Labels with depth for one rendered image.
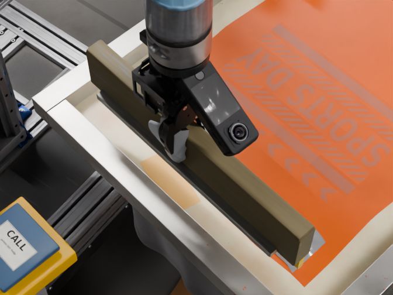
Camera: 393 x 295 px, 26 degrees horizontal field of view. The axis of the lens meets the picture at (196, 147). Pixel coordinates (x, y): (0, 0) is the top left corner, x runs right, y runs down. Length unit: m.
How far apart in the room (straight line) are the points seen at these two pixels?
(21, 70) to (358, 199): 1.32
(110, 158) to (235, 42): 0.32
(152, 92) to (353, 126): 0.42
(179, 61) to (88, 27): 1.79
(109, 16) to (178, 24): 1.86
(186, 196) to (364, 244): 0.27
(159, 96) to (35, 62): 1.39
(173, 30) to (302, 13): 0.60
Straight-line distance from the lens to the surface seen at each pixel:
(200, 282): 1.59
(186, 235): 1.20
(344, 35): 1.46
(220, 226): 1.24
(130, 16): 2.76
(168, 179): 1.28
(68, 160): 2.20
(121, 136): 1.33
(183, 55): 0.95
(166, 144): 1.07
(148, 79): 1.04
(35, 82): 2.36
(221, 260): 1.18
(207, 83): 1.00
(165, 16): 0.90
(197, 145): 1.09
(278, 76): 1.40
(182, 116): 1.04
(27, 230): 1.25
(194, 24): 0.91
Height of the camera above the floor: 2.06
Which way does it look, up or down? 57 degrees down
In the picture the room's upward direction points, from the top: straight up
